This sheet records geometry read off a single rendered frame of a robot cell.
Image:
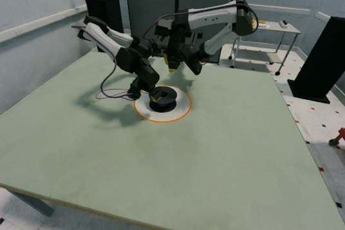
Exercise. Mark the white flat disc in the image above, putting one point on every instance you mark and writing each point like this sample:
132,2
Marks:
182,106

